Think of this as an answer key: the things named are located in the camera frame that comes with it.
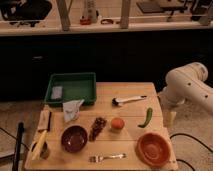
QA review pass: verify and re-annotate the grey sponge in tray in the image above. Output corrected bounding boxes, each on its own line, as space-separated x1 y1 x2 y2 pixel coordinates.
51 86 63 100

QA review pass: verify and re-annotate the wooden block with knife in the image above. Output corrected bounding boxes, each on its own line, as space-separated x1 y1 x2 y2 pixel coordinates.
37 110 52 132

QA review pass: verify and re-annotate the dark purple bowl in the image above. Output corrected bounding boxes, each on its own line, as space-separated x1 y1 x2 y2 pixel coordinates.
61 125 88 153

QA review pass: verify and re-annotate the black office chair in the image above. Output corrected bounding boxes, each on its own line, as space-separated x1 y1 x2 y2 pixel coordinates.
0 0 52 27

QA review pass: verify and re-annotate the red object on shelf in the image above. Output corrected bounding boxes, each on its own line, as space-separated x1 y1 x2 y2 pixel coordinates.
80 18 92 25

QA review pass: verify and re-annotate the orange tomato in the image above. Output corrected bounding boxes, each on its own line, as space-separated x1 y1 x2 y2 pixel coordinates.
111 117 125 130

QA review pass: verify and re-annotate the black pole at left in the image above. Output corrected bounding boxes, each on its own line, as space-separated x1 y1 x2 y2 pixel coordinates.
12 122 24 171

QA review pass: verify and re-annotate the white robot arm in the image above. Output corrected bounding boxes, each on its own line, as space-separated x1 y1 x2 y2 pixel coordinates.
159 62 213 127

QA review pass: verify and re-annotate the silver fork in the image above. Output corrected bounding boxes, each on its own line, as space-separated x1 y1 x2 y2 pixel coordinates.
89 153 127 163

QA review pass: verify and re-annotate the green chili pepper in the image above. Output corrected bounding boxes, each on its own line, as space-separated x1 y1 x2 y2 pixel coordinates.
138 108 153 128

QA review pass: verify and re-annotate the bunch of dark grapes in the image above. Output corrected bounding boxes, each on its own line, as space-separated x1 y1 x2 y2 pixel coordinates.
89 117 107 141

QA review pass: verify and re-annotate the black cable on floor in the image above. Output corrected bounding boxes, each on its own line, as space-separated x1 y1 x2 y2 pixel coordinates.
169 132 213 171

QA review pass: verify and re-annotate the orange bowl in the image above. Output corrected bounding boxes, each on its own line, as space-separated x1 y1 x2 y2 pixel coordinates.
135 133 171 167

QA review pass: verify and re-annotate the green plastic tray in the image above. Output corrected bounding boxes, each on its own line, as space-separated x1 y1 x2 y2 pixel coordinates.
44 72 96 107

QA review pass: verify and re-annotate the crumpled grey cloth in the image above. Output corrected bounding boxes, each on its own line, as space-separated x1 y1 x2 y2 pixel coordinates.
63 100 84 122

